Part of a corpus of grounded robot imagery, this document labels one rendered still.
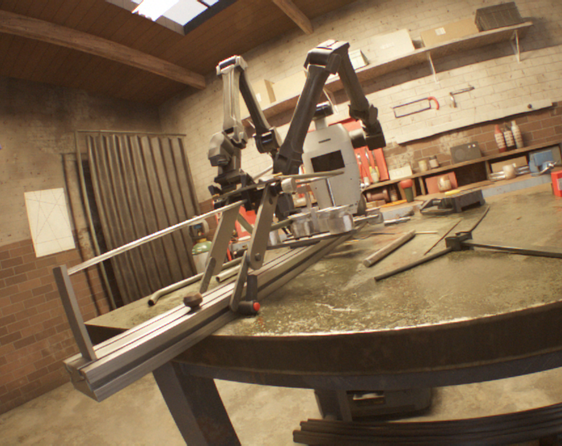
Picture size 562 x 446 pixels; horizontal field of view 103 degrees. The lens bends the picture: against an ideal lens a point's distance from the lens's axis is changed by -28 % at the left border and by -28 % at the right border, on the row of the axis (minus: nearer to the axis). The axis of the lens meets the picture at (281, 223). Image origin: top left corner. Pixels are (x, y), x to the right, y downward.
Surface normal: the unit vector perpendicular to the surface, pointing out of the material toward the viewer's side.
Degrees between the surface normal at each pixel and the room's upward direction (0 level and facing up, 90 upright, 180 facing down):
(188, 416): 90
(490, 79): 90
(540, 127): 90
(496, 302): 0
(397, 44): 91
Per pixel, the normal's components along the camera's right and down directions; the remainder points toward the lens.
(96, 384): 0.84, -0.20
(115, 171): 0.19, 0.00
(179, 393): -0.47, 0.16
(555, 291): -0.25, -0.97
